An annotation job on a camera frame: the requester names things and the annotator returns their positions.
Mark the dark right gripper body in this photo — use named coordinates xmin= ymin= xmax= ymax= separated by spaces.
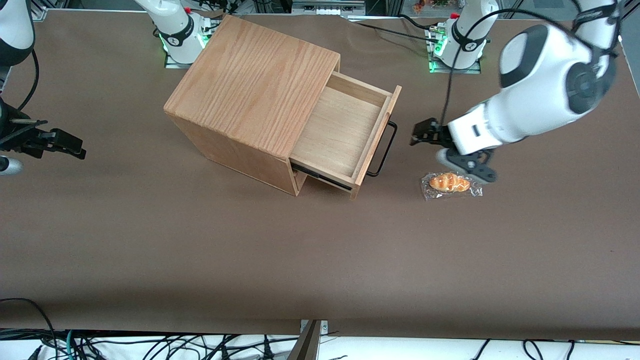
xmin=0 ymin=97 xmax=42 ymax=154

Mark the black metal drawer handle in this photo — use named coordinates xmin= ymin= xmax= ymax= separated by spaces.
xmin=366 ymin=120 xmax=399 ymax=178

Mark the wooden drawer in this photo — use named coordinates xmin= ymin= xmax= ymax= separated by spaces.
xmin=289 ymin=71 xmax=403 ymax=201

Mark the wooden drawer cabinet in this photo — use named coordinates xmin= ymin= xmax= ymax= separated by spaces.
xmin=163 ymin=14 xmax=342 ymax=197

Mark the plastic wrapped bread roll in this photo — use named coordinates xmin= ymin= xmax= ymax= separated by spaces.
xmin=421 ymin=171 xmax=484 ymax=202

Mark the grey background device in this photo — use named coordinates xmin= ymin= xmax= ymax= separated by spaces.
xmin=292 ymin=0 xmax=367 ymax=16

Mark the brown cardboard strip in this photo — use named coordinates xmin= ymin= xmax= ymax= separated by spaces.
xmin=287 ymin=320 xmax=321 ymax=360

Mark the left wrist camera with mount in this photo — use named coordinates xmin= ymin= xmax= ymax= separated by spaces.
xmin=435 ymin=147 xmax=499 ymax=185

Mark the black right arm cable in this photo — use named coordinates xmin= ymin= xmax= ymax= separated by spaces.
xmin=17 ymin=49 xmax=40 ymax=112

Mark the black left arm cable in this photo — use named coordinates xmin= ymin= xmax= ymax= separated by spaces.
xmin=442 ymin=7 xmax=583 ymax=127

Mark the black cable at arm base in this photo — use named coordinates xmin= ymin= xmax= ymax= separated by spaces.
xmin=345 ymin=13 xmax=443 ymax=45

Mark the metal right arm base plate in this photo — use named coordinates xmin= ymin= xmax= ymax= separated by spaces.
xmin=164 ymin=52 xmax=202 ymax=69

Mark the black looped floor cable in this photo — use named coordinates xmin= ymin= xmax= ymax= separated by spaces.
xmin=0 ymin=298 xmax=58 ymax=348

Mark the small metal table bracket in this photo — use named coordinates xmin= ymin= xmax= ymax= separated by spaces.
xmin=299 ymin=319 xmax=329 ymax=335

